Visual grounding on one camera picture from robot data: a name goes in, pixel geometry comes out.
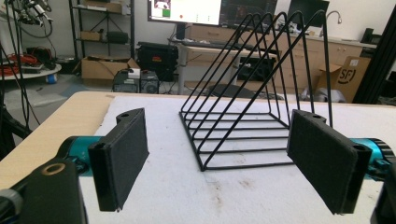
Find open cardboard box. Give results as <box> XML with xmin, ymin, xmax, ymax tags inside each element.
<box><xmin>79</xmin><ymin>55</ymin><xmax>141</xmax><ymax>81</ymax></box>

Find desk with white legs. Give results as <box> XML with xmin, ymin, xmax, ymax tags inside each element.
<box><xmin>167</xmin><ymin>38</ymin><xmax>278</xmax><ymax>96</ymax></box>

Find monitor with white screen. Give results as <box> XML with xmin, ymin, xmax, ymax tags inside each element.
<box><xmin>147</xmin><ymin>0</ymin><xmax>222</xmax><ymax>26</ymax></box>

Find black wire rack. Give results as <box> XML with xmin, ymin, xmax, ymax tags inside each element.
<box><xmin>178</xmin><ymin>9</ymin><xmax>334</xmax><ymax>172</ymax></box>

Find black metal shelf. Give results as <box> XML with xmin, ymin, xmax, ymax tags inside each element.
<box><xmin>68</xmin><ymin>0</ymin><xmax>135</xmax><ymax>60</ymax></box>

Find black box under desk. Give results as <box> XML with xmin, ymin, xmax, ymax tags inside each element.
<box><xmin>237</xmin><ymin>57</ymin><xmax>276</xmax><ymax>82</ymax></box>

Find monitor with dark screen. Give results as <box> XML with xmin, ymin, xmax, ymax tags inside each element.
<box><xmin>219</xmin><ymin>0</ymin><xmax>278</xmax><ymax>27</ymax></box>

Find orange cable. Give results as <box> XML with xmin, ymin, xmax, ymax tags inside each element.
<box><xmin>0</xmin><ymin>53</ymin><xmax>40</xmax><ymax>76</ymax></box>

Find black aluminium post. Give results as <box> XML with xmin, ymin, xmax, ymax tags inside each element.
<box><xmin>353</xmin><ymin>4</ymin><xmax>396</xmax><ymax>105</ymax></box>

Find black switched-off monitor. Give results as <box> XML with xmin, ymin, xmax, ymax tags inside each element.
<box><xmin>287</xmin><ymin>0</ymin><xmax>331</xmax><ymax>28</ymax></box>

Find black cables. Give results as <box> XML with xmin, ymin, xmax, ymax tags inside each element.
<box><xmin>0</xmin><ymin>0</ymin><xmax>41</xmax><ymax>125</ymax></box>

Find cardboard box with black logo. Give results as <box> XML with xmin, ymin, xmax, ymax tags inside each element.
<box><xmin>314</xmin><ymin>55</ymin><xmax>372</xmax><ymax>104</ymax></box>

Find black floor mat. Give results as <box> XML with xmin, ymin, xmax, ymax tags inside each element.
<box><xmin>206</xmin><ymin>83</ymin><xmax>256</xmax><ymax>99</ymax></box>

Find black hard case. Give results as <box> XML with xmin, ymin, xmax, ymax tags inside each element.
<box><xmin>136</xmin><ymin>41</ymin><xmax>179</xmax><ymax>82</ymax></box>

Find black computer box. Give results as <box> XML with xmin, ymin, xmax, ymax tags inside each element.
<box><xmin>139</xmin><ymin>70</ymin><xmax>161</xmax><ymax>94</ymax></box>
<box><xmin>111</xmin><ymin>68</ymin><xmax>141</xmax><ymax>93</ymax></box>

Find black stand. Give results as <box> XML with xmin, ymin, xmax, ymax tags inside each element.
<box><xmin>0</xmin><ymin>92</ymin><xmax>32</xmax><ymax>161</ymax></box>

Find grey bag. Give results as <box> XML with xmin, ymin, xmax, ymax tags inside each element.
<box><xmin>300</xmin><ymin>87</ymin><xmax>347</xmax><ymax>104</ymax></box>

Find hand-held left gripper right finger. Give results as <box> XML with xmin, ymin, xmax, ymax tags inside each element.
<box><xmin>286</xmin><ymin>109</ymin><xmax>373</xmax><ymax>216</ymax></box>

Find flat cardboard box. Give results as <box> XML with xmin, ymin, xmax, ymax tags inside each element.
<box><xmin>83</xmin><ymin>0</ymin><xmax>124</xmax><ymax>14</ymax></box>

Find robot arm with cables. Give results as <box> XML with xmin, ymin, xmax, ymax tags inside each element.
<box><xmin>6</xmin><ymin>0</ymin><xmax>54</xmax><ymax>27</ymax></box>

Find round white table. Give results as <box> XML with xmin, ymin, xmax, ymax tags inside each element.
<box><xmin>0</xmin><ymin>63</ymin><xmax>63</xmax><ymax>81</ymax></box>

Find small cardboard box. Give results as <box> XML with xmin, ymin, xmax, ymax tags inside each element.
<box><xmin>79</xmin><ymin>30</ymin><xmax>102</xmax><ymax>42</ymax></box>

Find black bag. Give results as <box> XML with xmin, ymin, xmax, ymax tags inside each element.
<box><xmin>106</xmin><ymin>31</ymin><xmax>129</xmax><ymax>45</ymax></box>

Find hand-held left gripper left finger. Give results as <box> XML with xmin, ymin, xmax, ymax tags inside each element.
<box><xmin>88</xmin><ymin>107</ymin><xmax>149</xmax><ymax>213</ymax></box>

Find wooden cabinet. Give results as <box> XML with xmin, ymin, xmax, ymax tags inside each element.
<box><xmin>186</xmin><ymin>24</ymin><xmax>375</xmax><ymax>94</ymax></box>

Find black device on counter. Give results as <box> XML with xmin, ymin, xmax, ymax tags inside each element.
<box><xmin>361</xmin><ymin>27</ymin><xmax>382</xmax><ymax>45</ymax></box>

